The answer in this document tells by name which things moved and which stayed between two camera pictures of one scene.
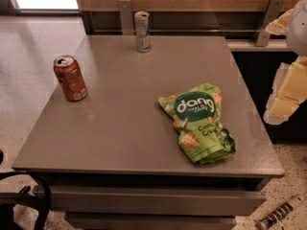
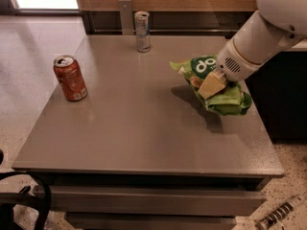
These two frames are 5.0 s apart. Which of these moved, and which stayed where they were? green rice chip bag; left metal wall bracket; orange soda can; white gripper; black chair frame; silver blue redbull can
Moved: white gripper; green rice chip bag
Stayed: orange soda can; silver blue redbull can; black chair frame; left metal wall bracket
